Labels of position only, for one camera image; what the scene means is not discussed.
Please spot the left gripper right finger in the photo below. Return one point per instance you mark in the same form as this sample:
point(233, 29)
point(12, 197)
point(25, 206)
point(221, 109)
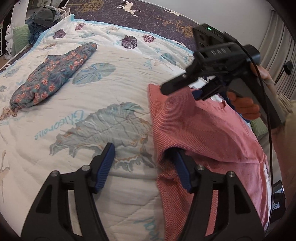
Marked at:
point(236, 217)

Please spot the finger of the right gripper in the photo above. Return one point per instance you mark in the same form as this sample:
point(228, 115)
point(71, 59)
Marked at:
point(214, 86)
point(191, 75)

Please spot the pink knit shirt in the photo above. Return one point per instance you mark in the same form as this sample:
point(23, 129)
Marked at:
point(215, 136)

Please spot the right forearm beige sleeve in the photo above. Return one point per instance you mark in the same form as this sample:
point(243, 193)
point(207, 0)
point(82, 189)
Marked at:
point(283, 139)

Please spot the dark clothes pile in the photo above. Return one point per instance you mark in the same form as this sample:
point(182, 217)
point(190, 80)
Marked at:
point(46, 17)

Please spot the right hand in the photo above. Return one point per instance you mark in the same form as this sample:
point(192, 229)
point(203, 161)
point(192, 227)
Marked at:
point(245, 105)

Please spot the beige curtain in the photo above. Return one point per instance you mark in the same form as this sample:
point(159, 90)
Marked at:
point(277, 48)

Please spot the black floor lamp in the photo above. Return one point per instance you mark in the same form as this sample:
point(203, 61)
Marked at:
point(287, 69)

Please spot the purple deer pattern mattress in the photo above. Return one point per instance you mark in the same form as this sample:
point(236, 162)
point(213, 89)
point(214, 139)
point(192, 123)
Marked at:
point(129, 25)

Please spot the white seashell quilt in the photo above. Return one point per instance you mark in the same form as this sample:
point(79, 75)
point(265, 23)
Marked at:
point(104, 101)

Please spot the floral folded garment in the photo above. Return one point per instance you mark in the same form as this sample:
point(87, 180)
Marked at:
point(50, 76)

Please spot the green cushion far side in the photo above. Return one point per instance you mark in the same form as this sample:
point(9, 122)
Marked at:
point(21, 37)

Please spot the white cat figurine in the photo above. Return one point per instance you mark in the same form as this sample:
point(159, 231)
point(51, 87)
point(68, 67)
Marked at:
point(10, 50)

